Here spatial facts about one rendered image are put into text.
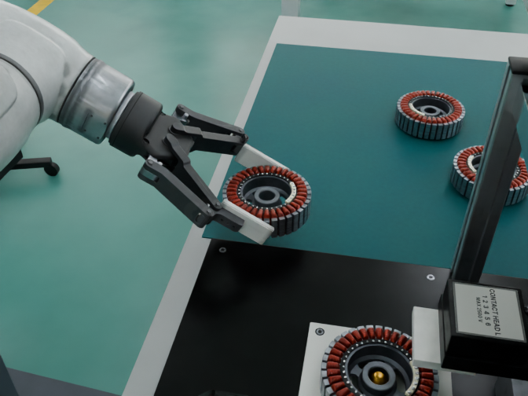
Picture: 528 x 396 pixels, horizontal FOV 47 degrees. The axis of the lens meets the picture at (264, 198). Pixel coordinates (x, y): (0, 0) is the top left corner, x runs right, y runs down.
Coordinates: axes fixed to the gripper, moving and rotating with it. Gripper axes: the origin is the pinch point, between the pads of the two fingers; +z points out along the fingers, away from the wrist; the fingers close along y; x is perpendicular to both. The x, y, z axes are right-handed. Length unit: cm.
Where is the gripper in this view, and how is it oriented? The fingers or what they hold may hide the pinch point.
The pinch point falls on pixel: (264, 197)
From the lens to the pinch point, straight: 77.6
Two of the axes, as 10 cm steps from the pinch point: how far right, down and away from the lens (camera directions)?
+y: -1.8, 6.3, -7.6
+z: 8.5, 4.9, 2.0
